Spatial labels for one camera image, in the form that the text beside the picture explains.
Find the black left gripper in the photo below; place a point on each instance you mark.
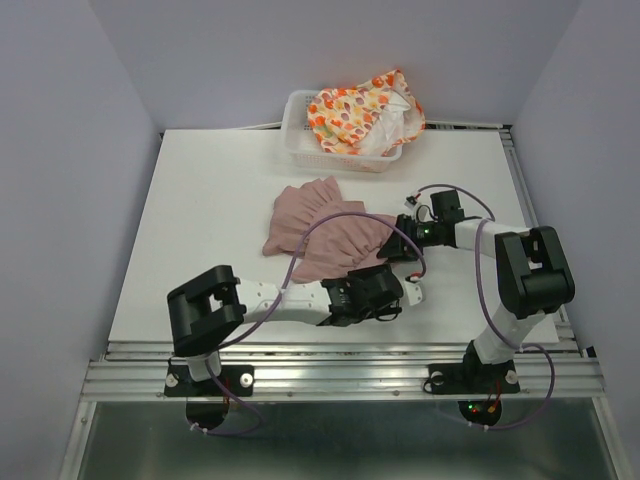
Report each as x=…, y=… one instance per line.
x=364, y=274

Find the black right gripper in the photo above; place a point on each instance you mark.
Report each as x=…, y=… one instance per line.
x=397, y=248

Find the pink skirt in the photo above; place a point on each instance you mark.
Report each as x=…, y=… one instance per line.
x=338, y=237

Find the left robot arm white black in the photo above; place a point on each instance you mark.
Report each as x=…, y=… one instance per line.
x=206, y=310

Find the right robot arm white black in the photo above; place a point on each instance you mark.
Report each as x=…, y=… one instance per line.
x=533, y=279

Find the orange floral skirt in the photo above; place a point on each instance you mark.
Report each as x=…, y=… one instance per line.
x=368, y=119

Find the white plastic basket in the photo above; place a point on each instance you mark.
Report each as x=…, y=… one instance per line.
x=301, y=145

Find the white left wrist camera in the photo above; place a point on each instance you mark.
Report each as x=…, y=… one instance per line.
x=413, y=293

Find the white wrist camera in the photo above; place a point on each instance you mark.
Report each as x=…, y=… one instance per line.
x=413, y=293
x=412, y=203

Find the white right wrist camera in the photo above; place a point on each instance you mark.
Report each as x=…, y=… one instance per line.
x=412, y=203

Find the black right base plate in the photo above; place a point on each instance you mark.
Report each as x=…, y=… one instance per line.
x=480, y=388

